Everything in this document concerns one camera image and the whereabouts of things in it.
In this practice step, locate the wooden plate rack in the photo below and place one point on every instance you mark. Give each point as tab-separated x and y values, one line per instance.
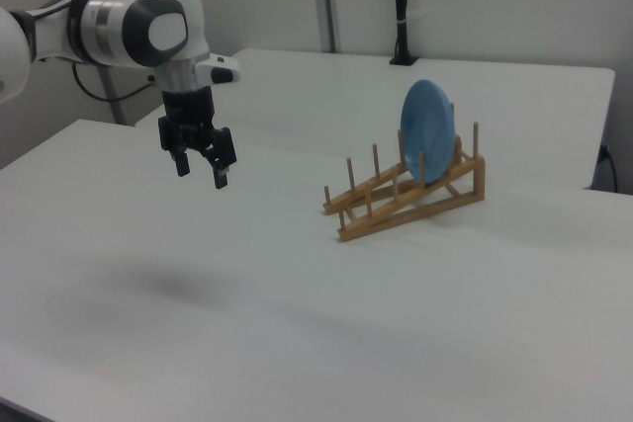
395	214

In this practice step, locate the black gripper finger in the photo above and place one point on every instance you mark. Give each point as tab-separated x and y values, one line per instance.
223	152
180	157

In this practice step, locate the blue plate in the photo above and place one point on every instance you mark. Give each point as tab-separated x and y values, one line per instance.
426	130

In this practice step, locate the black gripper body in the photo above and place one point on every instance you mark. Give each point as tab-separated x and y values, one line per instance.
190	108

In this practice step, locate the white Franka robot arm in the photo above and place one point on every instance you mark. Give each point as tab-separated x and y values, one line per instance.
114	26

